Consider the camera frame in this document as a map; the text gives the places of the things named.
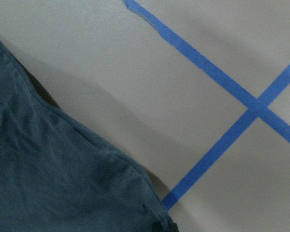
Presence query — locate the black graphic t-shirt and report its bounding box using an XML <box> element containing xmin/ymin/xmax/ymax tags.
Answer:
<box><xmin>0</xmin><ymin>41</ymin><xmax>178</xmax><ymax>232</ymax></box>

